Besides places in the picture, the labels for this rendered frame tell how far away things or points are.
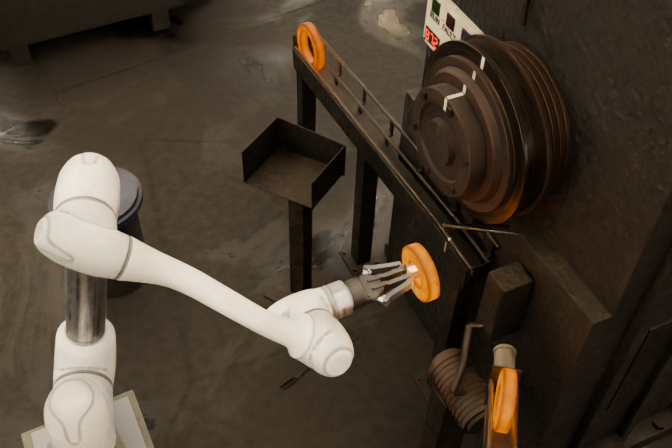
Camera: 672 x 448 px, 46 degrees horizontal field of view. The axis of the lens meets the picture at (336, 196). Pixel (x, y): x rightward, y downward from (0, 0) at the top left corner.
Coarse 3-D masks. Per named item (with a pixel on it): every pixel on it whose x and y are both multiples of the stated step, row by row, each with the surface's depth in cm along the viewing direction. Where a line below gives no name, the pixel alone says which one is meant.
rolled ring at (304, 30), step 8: (304, 24) 295; (312, 24) 294; (304, 32) 300; (312, 32) 291; (304, 40) 304; (312, 40) 292; (320, 40) 291; (304, 48) 305; (320, 48) 292; (312, 56) 305; (320, 56) 293; (312, 64) 299; (320, 64) 296
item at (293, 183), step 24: (264, 144) 260; (288, 144) 266; (312, 144) 260; (336, 144) 254; (264, 168) 263; (288, 168) 262; (312, 168) 261; (336, 168) 253; (288, 192) 253; (312, 192) 243; (288, 288) 301; (312, 288) 301
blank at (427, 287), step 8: (408, 248) 201; (416, 248) 199; (424, 248) 199; (408, 256) 203; (416, 256) 198; (424, 256) 197; (408, 264) 205; (416, 264) 199; (424, 264) 196; (432, 264) 196; (424, 272) 196; (432, 272) 196; (416, 280) 205; (424, 280) 197; (432, 280) 196; (416, 288) 205; (424, 288) 199; (432, 288) 197; (424, 296) 201; (432, 296) 199
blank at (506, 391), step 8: (504, 368) 192; (504, 376) 188; (512, 376) 188; (504, 384) 186; (512, 384) 186; (496, 392) 197; (504, 392) 185; (512, 392) 185; (496, 400) 195; (504, 400) 185; (512, 400) 185; (496, 408) 194; (504, 408) 184; (512, 408) 184; (496, 416) 190; (504, 416) 185; (512, 416) 184; (496, 424) 187; (504, 424) 186; (504, 432) 188
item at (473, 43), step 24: (456, 48) 191; (480, 48) 185; (504, 72) 179; (504, 96) 177; (528, 96) 178; (528, 120) 177; (528, 144) 178; (528, 168) 180; (528, 192) 185; (480, 216) 204; (504, 216) 193
